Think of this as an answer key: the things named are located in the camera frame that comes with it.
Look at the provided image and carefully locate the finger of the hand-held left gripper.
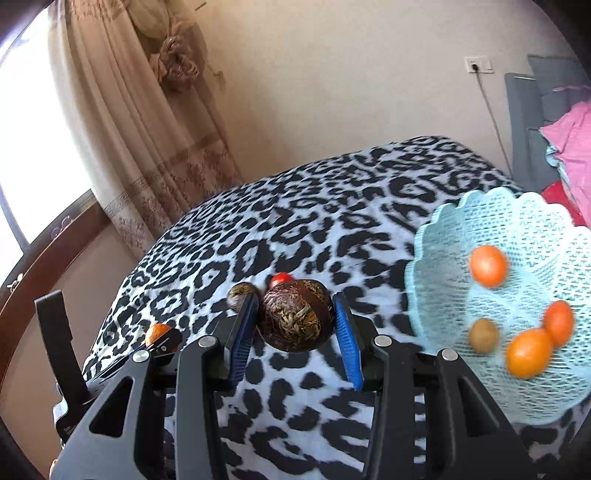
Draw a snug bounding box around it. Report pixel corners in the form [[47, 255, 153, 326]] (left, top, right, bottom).
[[134, 327, 184, 358], [34, 291, 90, 407]]

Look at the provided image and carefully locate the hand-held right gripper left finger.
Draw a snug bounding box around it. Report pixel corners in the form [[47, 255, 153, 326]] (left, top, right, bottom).
[[48, 293, 260, 480]]

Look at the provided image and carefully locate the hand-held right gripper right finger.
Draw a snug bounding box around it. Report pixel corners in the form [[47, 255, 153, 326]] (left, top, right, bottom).
[[333, 292, 539, 480]]

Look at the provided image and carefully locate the small tangerine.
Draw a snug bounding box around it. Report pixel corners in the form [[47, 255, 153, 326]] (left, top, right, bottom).
[[542, 300, 576, 349], [145, 324, 174, 349]]

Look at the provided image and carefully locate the small dark passion fruit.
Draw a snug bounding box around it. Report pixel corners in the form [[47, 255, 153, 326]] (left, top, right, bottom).
[[227, 282, 259, 312]]

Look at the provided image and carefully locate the large dark passion fruit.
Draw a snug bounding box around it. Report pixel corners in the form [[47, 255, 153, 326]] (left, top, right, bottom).
[[257, 279, 334, 354]]

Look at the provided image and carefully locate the tan round kiwi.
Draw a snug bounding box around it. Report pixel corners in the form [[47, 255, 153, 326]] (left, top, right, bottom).
[[468, 318, 501, 355]]

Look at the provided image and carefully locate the navel orange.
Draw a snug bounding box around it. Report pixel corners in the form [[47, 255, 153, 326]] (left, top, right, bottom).
[[470, 244, 509, 288]]

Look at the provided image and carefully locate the large smooth orange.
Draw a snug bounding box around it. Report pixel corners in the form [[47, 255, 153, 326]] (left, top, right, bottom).
[[505, 328, 554, 380]]

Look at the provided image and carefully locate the light blue plastic basket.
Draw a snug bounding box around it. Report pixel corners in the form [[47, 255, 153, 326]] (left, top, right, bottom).
[[404, 187, 591, 423]]

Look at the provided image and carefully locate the leopard print blanket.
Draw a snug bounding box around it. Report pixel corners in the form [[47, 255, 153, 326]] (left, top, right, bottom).
[[83, 135, 591, 480]]

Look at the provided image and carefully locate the beige patterned curtain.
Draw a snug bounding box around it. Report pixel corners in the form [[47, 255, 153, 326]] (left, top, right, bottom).
[[46, 0, 245, 264]]

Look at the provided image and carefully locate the red cloth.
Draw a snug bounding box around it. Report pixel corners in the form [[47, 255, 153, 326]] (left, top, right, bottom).
[[540, 181, 578, 227]]

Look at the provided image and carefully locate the light blue cloth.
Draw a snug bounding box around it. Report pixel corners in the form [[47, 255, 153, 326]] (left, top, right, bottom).
[[545, 143, 573, 185]]

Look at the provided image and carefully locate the grey headboard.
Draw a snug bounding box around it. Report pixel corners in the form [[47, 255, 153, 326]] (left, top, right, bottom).
[[504, 71, 559, 192]]

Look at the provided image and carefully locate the curtain tieback flower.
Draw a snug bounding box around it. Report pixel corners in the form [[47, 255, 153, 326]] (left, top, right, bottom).
[[148, 34, 204, 93]]

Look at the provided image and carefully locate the pink blanket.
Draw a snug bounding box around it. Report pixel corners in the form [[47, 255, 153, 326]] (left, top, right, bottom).
[[540, 99, 591, 227]]

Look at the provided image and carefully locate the wooden window frame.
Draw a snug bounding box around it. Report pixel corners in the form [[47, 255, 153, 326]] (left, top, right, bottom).
[[0, 188, 112, 324]]

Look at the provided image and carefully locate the black power cable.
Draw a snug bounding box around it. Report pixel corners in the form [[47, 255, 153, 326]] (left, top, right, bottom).
[[475, 69, 513, 176]]

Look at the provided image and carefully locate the white wall socket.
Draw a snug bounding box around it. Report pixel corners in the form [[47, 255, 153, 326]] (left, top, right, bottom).
[[464, 55, 494, 75]]

